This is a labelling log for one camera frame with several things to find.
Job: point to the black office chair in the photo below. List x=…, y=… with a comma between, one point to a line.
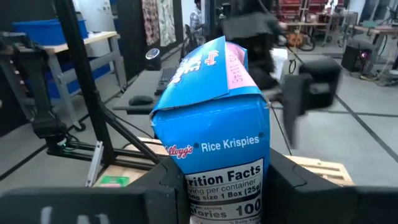
x=188, y=43

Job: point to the blue plastic bin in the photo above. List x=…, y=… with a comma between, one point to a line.
x=40, y=31
x=101, y=72

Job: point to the wooden workbench grey legs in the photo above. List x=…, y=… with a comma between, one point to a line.
x=102, y=35

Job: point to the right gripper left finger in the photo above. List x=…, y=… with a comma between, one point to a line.
x=93, y=205

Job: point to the person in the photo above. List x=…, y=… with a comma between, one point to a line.
x=196, y=18

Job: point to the blue Rice Krispies box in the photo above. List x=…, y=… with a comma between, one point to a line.
x=211, y=130

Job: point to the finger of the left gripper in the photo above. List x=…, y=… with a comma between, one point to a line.
x=297, y=99

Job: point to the wooden table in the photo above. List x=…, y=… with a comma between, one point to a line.
x=308, y=24
x=379, y=30

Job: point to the black partition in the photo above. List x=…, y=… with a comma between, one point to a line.
x=130, y=37

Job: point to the light floral curtain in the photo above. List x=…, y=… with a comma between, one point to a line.
x=166, y=21

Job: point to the round black speaker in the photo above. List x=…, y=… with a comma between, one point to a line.
x=153, y=60

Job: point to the black aluminium frame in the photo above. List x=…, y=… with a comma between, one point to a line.
x=81, y=62

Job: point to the black computer tower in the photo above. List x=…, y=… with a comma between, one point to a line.
x=351, y=59

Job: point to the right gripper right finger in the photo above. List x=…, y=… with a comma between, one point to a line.
x=311, y=202

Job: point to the black computer mouse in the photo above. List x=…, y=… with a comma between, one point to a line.
x=141, y=100

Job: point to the silver aluminium bracket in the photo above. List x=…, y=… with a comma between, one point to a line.
x=93, y=165

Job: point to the black keyboard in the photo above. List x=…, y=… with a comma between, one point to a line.
x=164, y=81

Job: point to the red storage crates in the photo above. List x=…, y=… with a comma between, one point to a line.
x=289, y=9

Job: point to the red patterned curtain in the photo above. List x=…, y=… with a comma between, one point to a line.
x=150, y=21

